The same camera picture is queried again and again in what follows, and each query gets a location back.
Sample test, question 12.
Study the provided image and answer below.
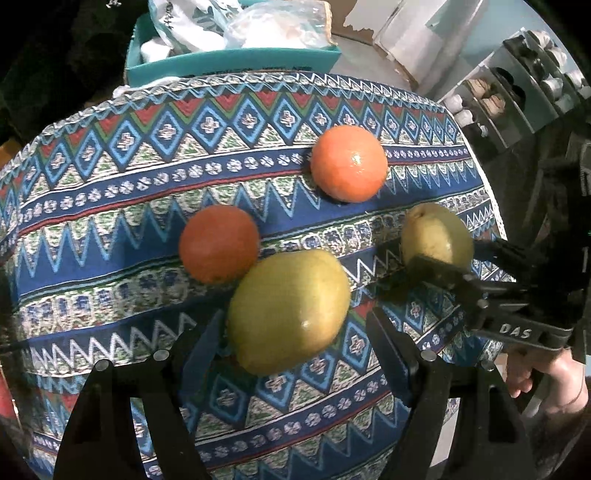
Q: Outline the group of shoes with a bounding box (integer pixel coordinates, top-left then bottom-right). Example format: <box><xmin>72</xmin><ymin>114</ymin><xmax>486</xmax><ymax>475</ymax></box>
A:
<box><xmin>450</xmin><ymin>30</ymin><xmax>591</xmax><ymax>139</ymax></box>

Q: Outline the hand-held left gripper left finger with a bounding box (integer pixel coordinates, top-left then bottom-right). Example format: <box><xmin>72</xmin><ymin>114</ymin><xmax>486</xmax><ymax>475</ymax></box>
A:
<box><xmin>53</xmin><ymin>311</ymin><xmax>228</xmax><ymax>480</ymax></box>

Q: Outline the white shoe rack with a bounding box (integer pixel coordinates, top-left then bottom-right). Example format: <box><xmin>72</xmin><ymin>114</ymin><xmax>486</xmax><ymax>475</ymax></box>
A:
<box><xmin>438</xmin><ymin>28</ymin><xmax>591</xmax><ymax>149</ymax></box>

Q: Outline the patterned blue tablecloth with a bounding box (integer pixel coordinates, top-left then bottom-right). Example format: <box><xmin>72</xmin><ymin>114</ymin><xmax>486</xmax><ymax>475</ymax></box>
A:
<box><xmin>0</xmin><ymin>69</ymin><xmax>511</xmax><ymax>480</ymax></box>

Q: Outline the clear plastic bag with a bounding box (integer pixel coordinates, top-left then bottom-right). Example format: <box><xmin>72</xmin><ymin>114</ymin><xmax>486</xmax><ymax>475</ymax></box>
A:
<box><xmin>225</xmin><ymin>0</ymin><xmax>334</xmax><ymax>49</ymax></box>

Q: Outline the large orange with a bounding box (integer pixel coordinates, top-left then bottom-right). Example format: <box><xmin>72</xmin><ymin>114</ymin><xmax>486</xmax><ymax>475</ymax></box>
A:
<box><xmin>310</xmin><ymin>126</ymin><xmax>389</xmax><ymax>203</ymax></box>

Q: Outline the person's right forearm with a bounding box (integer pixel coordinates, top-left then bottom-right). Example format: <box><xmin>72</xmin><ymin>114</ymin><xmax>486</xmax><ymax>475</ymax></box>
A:
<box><xmin>522</xmin><ymin>397</ymin><xmax>591</xmax><ymax>480</ymax></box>

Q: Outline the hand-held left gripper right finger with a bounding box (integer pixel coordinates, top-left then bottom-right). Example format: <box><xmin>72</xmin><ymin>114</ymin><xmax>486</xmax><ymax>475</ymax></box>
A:
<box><xmin>366</xmin><ymin>308</ymin><xmax>536</xmax><ymax>480</ymax></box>

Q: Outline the medium orange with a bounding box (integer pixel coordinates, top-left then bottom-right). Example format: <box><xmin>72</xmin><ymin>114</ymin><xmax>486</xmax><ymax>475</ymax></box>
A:
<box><xmin>178</xmin><ymin>205</ymin><xmax>260</xmax><ymax>284</ymax></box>

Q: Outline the large green mango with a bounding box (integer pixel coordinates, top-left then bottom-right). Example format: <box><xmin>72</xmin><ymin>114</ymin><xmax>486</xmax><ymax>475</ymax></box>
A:
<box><xmin>226</xmin><ymin>249</ymin><xmax>352</xmax><ymax>376</ymax></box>

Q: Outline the green pear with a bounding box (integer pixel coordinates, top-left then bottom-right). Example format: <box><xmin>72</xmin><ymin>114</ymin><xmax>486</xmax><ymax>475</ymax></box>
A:
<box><xmin>400</xmin><ymin>203</ymin><xmax>475</xmax><ymax>274</ymax></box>

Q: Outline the person's right hand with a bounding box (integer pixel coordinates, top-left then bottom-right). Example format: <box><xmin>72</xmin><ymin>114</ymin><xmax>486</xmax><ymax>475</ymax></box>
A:
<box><xmin>505</xmin><ymin>346</ymin><xmax>590</xmax><ymax>417</ymax></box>

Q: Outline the flat cardboard sheet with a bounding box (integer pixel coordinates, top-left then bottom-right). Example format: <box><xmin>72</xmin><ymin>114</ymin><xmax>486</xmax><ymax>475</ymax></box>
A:
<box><xmin>332</xmin><ymin>0</ymin><xmax>422</xmax><ymax>89</ymax></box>

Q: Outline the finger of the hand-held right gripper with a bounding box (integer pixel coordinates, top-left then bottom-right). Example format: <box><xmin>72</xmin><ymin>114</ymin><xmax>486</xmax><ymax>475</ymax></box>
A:
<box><xmin>472</xmin><ymin>237</ymin><xmax>546</xmax><ymax>288</ymax></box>
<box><xmin>405</xmin><ymin>255</ymin><xmax>486</xmax><ymax>325</ymax></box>

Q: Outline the teal plastic basket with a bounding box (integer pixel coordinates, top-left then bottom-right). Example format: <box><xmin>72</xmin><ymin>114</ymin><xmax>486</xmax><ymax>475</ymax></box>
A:
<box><xmin>124</xmin><ymin>11</ymin><xmax>343</xmax><ymax>87</ymax></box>

